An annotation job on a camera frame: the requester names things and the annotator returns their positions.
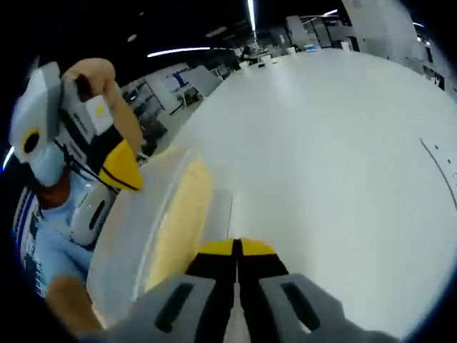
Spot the clear plastic zip bag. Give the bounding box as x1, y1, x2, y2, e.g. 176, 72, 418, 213
87, 145, 235, 322

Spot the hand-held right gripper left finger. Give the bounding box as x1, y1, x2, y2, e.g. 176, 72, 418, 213
81, 238, 238, 343

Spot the long ceiling light strip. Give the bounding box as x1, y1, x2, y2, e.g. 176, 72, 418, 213
246, 0, 256, 32
147, 45, 212, 59

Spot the table cable slot cover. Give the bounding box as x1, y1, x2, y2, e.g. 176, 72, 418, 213
419, 137, 457, 209

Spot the black cable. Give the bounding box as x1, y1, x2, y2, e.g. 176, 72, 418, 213
53, 139, 121, 196

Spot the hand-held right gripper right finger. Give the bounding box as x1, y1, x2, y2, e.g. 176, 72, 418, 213
236, 237, 397, 343

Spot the white chest device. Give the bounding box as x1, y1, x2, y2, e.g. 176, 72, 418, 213
69, 184, 116, 247

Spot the person's left hand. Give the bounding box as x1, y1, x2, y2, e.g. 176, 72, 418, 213
62, 59, 117, 98

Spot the white square pillar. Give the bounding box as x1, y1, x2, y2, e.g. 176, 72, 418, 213
341, 0, 418, 60

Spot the person in blue shirt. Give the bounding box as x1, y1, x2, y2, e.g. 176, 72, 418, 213
16, 171, 108, 297

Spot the light blue face mask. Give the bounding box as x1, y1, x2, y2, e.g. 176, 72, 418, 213
31, 144, 71, 187

